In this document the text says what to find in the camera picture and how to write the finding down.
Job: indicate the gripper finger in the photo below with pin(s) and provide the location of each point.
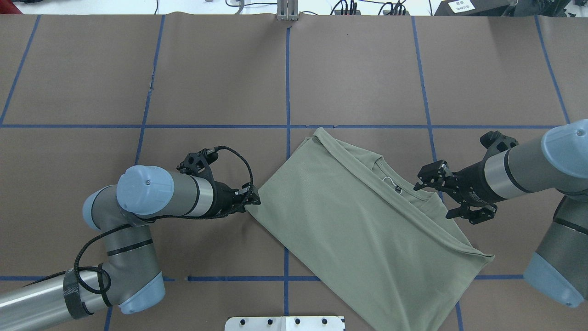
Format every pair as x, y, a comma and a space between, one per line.
473, 216
253, 199
433, 175

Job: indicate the olive green t-shirt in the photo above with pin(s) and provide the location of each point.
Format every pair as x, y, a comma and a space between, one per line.
386, 250

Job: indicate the white mounting plate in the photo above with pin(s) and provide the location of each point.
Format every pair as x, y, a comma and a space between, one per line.
286, 323

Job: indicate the black box with label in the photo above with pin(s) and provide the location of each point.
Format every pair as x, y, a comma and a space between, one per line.
474, 8

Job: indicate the aluminium frame post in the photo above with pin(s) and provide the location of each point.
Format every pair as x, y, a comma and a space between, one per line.
287, 10

